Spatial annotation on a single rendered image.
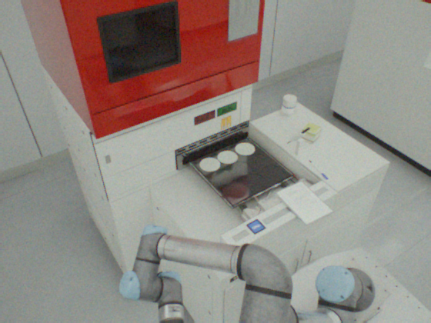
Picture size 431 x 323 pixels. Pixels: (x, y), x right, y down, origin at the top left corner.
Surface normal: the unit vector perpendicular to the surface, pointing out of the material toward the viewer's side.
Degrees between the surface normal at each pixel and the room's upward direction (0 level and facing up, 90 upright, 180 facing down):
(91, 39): 90
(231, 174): 0
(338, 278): 35
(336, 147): 0
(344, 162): 0
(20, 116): 90
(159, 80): 90
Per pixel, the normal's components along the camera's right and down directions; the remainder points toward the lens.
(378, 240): 0.00, -0.74
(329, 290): -0.53, -0.46
